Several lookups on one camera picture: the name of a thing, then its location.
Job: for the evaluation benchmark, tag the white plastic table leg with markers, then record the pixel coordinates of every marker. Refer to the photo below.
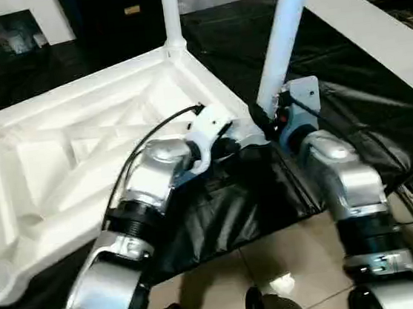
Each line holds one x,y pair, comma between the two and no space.
171,9
283,41

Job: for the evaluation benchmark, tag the white plastic table top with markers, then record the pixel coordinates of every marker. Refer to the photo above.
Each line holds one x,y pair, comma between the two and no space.
73,102

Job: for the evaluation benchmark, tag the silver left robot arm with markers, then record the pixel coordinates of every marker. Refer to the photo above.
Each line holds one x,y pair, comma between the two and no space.
149,176

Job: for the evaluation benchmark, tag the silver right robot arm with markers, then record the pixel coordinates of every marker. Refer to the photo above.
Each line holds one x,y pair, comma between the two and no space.
355,182

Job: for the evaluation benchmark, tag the black table mat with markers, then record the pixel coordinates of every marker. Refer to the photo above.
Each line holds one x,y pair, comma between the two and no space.
253,201

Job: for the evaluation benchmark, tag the white flat board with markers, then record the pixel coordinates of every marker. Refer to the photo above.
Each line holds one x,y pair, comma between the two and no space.
363,24

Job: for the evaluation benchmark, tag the gold label sticker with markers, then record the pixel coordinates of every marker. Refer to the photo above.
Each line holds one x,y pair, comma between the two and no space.
133,10

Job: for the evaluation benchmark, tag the black cabinet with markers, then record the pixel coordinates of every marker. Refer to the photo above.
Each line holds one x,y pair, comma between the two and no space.
101,17

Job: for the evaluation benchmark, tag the white glass-door cabinet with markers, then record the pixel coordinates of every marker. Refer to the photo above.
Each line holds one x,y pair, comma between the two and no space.
60,14

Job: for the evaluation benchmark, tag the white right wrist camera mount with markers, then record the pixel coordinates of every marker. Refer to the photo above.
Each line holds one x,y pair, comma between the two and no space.
304,91

